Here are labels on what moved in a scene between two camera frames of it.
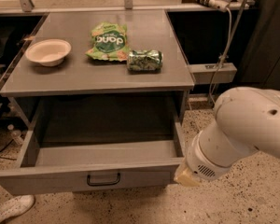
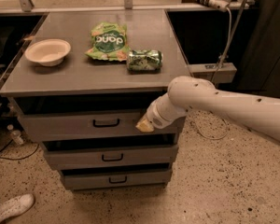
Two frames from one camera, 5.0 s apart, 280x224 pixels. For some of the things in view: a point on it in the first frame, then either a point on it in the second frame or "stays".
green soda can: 145,61 stays
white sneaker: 14,206 stays
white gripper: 203,164 -> 154,118
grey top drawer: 84,166 -> 119,124
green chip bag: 109,42 stays
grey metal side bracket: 205,73 stays
